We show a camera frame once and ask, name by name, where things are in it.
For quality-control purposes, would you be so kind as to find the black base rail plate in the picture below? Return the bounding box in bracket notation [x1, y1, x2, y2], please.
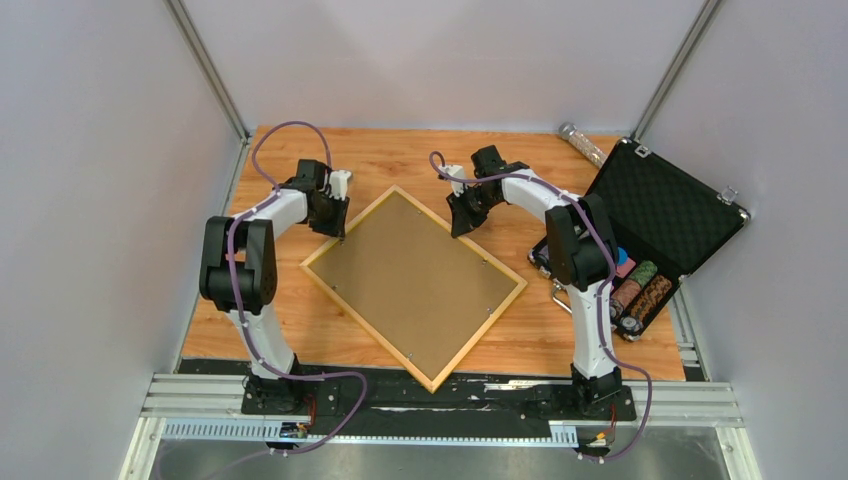
[178, 359, 659, 441]

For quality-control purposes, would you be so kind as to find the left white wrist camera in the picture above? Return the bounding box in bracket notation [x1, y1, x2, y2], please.
[329, 170, 353, 201]

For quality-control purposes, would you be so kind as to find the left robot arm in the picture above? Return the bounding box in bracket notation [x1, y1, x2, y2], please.
[199, 159, 353, 414]

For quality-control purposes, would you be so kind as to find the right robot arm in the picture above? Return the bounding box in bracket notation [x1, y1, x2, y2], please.
[429, 145, 623, 418]

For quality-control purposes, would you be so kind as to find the black aluminium chip case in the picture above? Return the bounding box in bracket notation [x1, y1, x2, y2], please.
[527, 137, 752, 343]

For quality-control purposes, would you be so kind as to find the yellow wooden picture frame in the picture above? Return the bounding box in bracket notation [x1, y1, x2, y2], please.
[299, 184, 529, 395]

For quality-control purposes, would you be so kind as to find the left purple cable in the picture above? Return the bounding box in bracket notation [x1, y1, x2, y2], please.
[153, 120, 369, 480]

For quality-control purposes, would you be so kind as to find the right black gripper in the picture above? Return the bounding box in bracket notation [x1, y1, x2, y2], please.
[449, 185, 502, 238]

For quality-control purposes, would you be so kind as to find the brown cardboard backing board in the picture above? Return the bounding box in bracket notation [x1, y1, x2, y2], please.
[307, 192, 520, 385]

